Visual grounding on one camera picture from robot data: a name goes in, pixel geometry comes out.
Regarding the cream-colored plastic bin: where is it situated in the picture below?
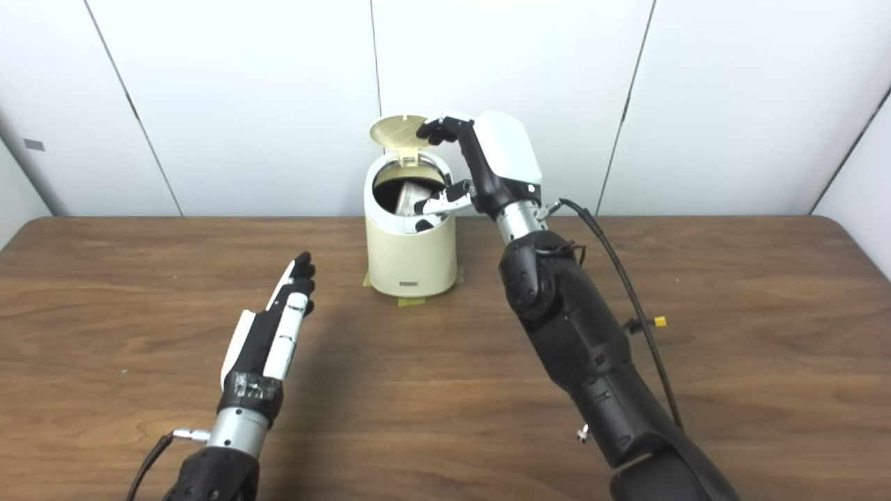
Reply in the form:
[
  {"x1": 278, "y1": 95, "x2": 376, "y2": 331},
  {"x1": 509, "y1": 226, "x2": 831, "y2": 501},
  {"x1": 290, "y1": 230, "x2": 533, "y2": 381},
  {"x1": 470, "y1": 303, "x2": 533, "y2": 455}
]
[{"x1": 363, "y1": 115, "x2": 458, "y2": 299}]

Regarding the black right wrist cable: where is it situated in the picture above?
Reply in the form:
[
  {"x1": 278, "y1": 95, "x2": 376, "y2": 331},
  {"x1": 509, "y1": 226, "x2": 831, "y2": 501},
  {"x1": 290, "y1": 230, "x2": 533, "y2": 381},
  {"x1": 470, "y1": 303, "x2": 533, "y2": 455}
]
[{"x1": 543, "y1": 198, "x2": 684, "y2": 429}]

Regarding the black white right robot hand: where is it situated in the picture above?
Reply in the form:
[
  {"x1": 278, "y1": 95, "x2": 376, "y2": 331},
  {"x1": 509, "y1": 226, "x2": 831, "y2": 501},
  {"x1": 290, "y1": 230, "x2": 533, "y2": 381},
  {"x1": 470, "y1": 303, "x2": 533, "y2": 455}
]
[{"x1": 414, "y1": 110, "x2": 544, "y2": 234}]

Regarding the round cream bin lid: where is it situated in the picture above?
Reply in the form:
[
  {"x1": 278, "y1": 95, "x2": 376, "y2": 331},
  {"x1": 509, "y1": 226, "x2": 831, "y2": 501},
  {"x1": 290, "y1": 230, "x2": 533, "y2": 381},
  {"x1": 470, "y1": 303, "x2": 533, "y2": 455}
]
[{"x1": 369, "y1": 115, "x2": 432, "y2": 168}]

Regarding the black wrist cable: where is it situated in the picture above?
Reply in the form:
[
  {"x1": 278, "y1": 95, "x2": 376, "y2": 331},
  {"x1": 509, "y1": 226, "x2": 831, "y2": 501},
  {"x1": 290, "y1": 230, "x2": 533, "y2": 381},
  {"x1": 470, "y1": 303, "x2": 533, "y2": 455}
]
[
  {"x1": 543, "y1": 198, "x2": 684, "y2": 429},
  {"x1": 125, "y1": 429, "x2": 210, "y2": 501}
]

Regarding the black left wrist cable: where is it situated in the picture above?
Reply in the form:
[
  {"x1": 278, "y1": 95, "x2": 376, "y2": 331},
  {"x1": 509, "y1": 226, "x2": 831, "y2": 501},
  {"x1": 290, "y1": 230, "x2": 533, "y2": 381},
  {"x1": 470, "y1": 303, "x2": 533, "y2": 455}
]
[{"x1": 125, "y1": 429, "x2": 210, "y2": 501}]

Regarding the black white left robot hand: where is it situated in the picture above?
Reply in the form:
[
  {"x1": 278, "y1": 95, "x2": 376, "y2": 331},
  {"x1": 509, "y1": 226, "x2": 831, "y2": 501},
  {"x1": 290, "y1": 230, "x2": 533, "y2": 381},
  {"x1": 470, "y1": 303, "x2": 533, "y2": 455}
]
[{"x1": 217, "y1": 252, "x2": 317, "y2": 427}]

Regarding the white green milk carton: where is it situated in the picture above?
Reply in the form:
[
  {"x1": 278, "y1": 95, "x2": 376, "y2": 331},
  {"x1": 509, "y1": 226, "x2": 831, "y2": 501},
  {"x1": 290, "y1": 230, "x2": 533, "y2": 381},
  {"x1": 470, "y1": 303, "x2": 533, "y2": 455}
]
[{"x1": 392, "y1": 179, "x2": 446, "y2": 227}]

